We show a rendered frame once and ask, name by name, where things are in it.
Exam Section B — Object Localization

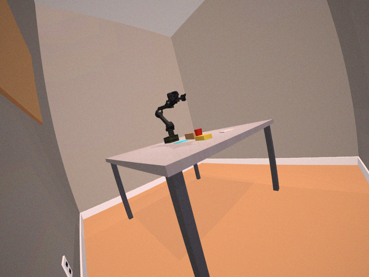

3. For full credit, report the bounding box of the red cup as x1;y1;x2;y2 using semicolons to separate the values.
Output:
194;128;202;136

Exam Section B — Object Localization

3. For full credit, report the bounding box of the yellow rectangular block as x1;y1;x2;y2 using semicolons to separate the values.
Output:
195;133;212;141

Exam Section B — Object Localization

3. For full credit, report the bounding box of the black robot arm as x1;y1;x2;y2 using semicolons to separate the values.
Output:
155;91;178;136

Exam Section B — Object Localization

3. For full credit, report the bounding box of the wooden plank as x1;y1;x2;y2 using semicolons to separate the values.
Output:
185;132;196;140

